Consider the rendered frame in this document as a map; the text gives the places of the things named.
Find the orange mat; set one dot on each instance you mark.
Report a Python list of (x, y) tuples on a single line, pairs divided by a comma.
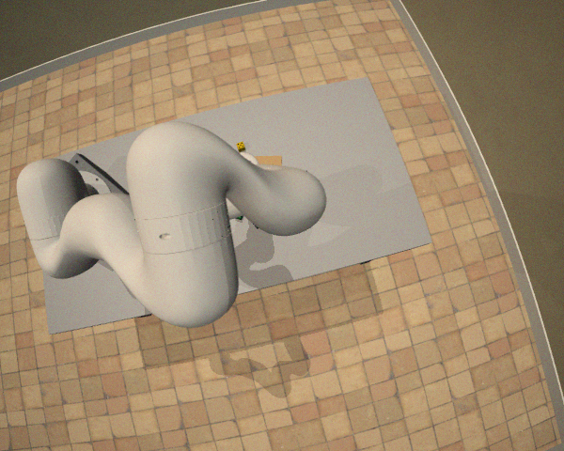
[(275, 160)]

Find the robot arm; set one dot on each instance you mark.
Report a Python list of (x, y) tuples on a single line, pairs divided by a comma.
[(177, 175)]

